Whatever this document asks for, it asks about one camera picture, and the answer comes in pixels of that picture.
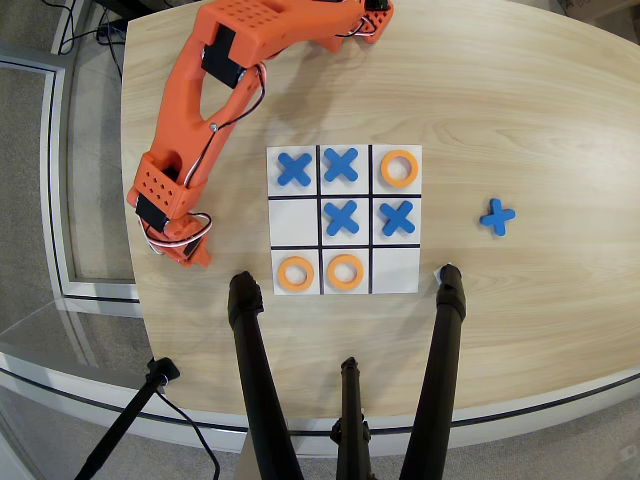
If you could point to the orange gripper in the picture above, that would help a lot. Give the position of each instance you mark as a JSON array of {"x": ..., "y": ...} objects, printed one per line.
[{"x": 196, "y": 255}]

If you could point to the blue foam cross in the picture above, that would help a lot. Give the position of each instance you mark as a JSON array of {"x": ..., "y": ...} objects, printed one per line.
[
  {"x": 341, "y": 217},
  {"x": 295, "y": 170},
  {"x": 397, "y": 218},
  {"x": 341, "y": 165},
  {"x": 498, "y": 217}
]

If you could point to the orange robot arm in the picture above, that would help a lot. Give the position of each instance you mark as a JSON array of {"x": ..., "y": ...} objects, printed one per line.
[{"x": 175, "y": 110}]

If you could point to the white tic-tac-toe board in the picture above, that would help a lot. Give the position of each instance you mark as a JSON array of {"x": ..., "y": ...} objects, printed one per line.
[{"x": 295, "y": 220}]

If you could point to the black light stand pole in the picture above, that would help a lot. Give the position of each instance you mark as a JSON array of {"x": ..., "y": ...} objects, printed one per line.
[{"x": 125, "y": 420}]

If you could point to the thin black tripod leg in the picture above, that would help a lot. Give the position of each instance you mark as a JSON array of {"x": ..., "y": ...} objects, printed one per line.
[{"x": 351, "y": 400}]

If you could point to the white metal floor frame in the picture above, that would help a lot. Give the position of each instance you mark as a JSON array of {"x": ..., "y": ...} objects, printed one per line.
[{"x": 52, "y": 175}]

